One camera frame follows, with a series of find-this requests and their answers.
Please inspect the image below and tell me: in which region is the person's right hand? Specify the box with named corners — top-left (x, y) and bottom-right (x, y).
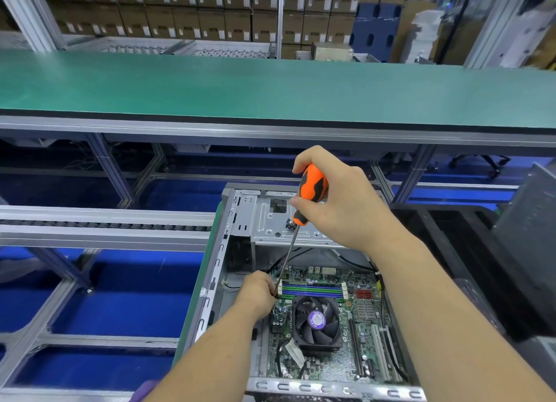
top-left (291, 144), bottom-right (405, 253)

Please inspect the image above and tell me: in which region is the green conveyor belt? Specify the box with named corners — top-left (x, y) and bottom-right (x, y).
top-left (0, 50), bottom-right (556, 131)

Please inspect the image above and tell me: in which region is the person's right forearm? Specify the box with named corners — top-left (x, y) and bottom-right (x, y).
top-left (372, 231), bottom-right (556, 402)

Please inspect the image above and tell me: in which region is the person's left hand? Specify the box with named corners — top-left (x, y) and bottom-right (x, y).
top-left (233, 269), bottom-right (279, 322)

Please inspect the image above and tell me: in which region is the grey flat metal rail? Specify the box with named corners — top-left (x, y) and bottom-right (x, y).
top-left (0, 205), bottom-right (218, 253)

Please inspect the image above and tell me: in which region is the stack of cardboard boxes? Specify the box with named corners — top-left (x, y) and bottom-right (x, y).
top-left (39, 0), bottom-right (414, 55)

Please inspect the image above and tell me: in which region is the green motherboard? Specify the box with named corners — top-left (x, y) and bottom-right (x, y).
top-left (265, 265), bottom-right (409, 385)

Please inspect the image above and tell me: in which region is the person's left forearm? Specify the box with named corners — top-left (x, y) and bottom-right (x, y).
top-left (143, 309), bottom-right (269, 402)

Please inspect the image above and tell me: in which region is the grey metal computer case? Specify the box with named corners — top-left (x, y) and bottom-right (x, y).
top-left (174, 182), bottom-right (429, 402)

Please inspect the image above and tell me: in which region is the orange black handle screwdriver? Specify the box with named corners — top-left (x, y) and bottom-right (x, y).
top-left (276, 163), bottom-right (330, 281)

